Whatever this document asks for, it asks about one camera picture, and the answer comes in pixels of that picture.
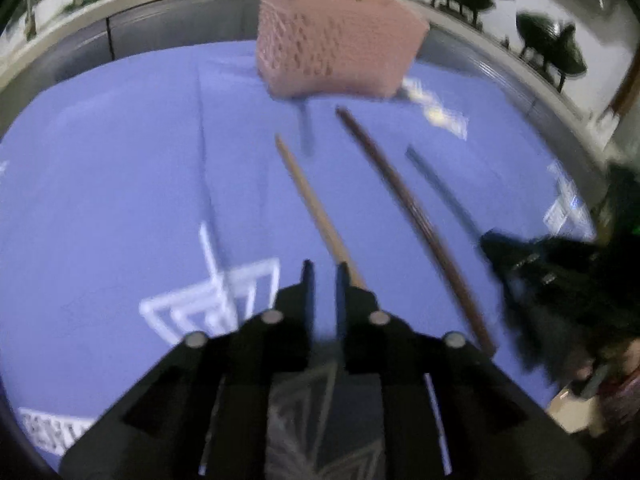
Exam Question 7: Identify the black lidded wok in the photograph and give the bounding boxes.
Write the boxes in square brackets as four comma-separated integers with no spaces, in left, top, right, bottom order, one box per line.
[515,10,588,93]

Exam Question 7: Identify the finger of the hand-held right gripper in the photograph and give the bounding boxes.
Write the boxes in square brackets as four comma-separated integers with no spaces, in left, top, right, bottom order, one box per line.
[479,230,551,311]

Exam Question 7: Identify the black chopstick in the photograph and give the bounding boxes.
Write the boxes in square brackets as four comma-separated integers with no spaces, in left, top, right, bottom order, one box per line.
[405,146,488,246]

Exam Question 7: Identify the light brown chopstick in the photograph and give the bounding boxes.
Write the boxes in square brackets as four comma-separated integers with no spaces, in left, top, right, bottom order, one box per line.
[274,133,368,291]

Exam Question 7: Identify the dark brown chopstick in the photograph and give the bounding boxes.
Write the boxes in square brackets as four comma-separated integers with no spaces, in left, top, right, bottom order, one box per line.
[335,106,497,358]

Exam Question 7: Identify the blue printed tablecloth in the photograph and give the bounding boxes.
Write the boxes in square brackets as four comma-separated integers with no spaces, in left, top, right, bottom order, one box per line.
[0,40,601,471]

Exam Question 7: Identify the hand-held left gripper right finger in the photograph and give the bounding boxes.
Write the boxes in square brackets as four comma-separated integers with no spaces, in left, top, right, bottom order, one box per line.
[334,261,592,480]

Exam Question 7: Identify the pink plastic utensil basket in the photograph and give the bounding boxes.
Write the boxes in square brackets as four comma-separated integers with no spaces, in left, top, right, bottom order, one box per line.
[256,0,431,101]

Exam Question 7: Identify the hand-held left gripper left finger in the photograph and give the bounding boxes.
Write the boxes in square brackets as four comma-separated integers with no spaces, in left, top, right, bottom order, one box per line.
[59,259,318,480]

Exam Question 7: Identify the grey kitchen counter cabinets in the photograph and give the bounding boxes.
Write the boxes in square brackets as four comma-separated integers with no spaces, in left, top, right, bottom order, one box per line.
[0,0,616,171]

